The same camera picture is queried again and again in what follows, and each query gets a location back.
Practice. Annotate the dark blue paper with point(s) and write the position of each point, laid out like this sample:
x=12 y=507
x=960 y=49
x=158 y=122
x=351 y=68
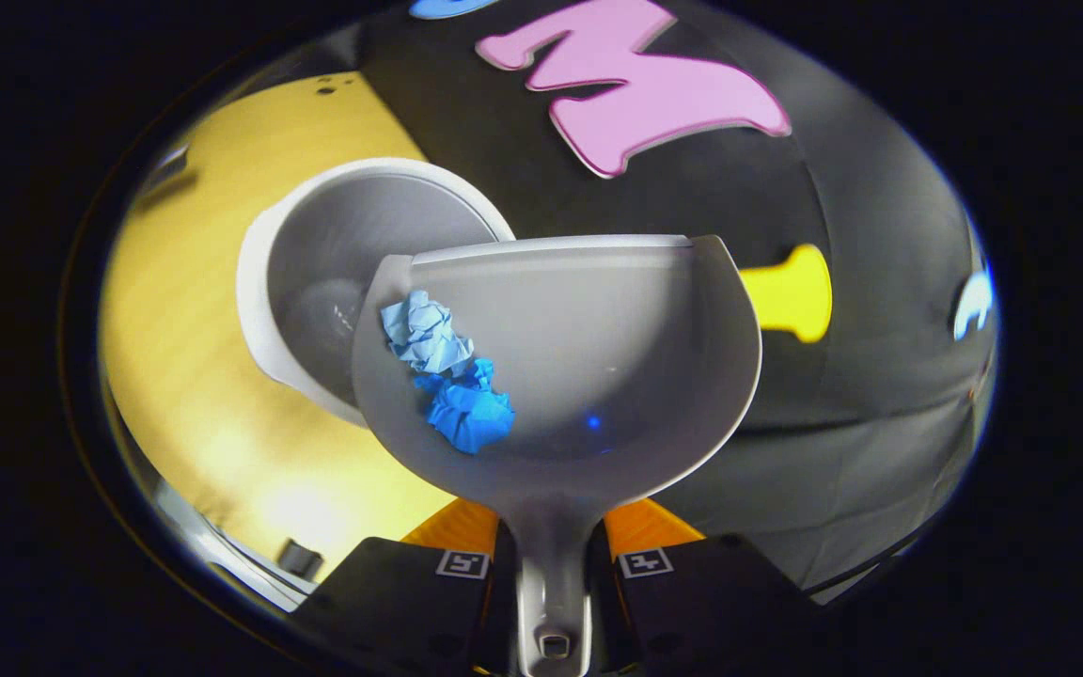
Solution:
x=471 y=414

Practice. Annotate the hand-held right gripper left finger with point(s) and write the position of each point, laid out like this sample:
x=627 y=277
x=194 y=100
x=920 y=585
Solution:
x=400 y=602

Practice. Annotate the black backdrop cloth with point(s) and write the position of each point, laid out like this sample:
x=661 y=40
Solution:
x=861 y=235

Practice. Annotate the grey plastic dustpan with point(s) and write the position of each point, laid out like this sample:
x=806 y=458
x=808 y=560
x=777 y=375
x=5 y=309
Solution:
x=617 y=338

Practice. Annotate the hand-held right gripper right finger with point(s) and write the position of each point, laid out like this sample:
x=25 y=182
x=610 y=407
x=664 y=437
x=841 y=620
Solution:
x=711 y=602

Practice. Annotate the light blue paper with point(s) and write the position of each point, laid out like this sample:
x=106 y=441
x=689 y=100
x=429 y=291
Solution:
x=427 y=334

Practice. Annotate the white plastic garbage bin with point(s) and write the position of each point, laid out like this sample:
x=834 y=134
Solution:
x=353 y=235

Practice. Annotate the yellow wooden desktop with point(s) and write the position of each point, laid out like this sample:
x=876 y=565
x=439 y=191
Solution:
x=194 y=376

